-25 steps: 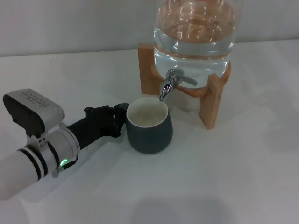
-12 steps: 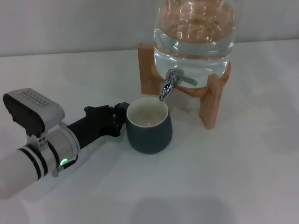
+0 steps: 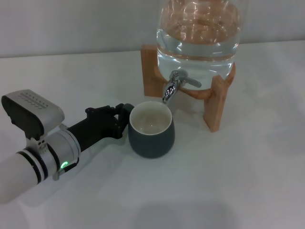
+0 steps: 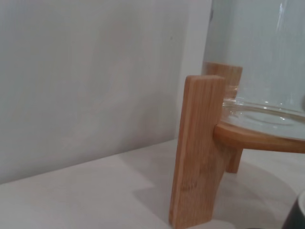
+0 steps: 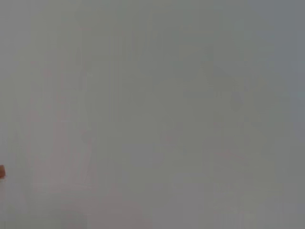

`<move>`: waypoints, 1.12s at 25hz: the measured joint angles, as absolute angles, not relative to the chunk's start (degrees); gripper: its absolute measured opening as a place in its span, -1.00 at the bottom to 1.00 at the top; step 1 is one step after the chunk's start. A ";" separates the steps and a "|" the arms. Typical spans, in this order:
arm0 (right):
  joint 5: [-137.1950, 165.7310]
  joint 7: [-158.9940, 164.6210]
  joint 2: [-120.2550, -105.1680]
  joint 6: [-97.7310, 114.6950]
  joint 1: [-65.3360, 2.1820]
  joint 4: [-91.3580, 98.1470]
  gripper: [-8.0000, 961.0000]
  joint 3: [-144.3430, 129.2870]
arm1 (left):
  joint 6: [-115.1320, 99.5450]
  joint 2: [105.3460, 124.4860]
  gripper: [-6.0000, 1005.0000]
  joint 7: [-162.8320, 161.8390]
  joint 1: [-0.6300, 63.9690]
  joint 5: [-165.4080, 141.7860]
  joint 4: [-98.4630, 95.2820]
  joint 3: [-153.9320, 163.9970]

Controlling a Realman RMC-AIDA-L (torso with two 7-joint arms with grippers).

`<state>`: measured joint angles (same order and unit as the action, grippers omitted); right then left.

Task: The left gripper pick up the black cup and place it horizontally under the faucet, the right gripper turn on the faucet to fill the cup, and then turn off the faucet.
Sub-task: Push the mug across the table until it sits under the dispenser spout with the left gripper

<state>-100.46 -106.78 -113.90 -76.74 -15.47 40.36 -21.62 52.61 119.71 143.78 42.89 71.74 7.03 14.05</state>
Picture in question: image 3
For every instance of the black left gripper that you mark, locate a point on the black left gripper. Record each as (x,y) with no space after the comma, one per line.
(95,131)

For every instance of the dark mug with white interior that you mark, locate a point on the dark mug with white interior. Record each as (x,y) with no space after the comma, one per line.
(152,143)

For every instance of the chrome faucet with lever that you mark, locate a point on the chrome faucet with lever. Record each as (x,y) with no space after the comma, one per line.
(172,88)

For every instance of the clear glass water dispenser jar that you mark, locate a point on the clear glass water dispenser jar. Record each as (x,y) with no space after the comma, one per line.
(197,55)

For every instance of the wooden dispenser stand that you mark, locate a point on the wooden dispenser stand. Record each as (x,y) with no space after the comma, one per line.
(218,105)

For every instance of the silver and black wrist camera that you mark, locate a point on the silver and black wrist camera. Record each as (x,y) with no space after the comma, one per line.
(31,112)

